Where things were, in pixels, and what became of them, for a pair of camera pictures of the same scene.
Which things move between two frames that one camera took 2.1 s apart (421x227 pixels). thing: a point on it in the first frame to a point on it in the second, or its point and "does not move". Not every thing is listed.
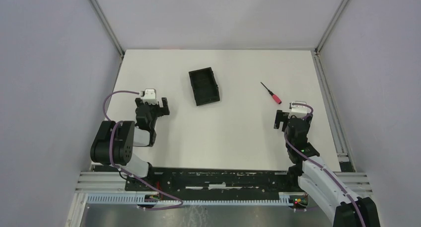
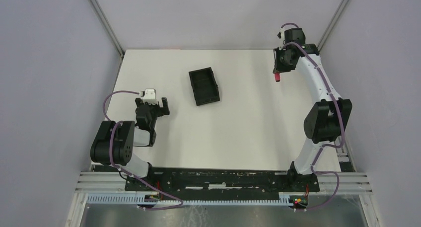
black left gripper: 151,109 does not move
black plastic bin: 204,86 does not move
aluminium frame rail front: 88,182 does not move
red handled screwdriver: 274,97 to 277,76
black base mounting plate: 194,184 does not move
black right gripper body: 292,120 to 282,59
